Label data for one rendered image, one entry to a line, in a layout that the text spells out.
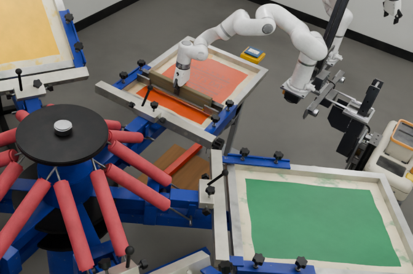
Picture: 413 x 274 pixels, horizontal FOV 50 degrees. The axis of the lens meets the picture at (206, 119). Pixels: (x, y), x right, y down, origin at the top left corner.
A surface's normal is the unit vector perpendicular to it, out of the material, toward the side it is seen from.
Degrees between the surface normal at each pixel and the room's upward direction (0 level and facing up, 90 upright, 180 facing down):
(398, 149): 92
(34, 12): 32
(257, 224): 0
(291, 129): 0
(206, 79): 0
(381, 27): 90
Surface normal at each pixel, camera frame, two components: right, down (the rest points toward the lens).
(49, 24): 0.41, -0.33
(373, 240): 0.16, -0.76
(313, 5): -0.47, 0.50
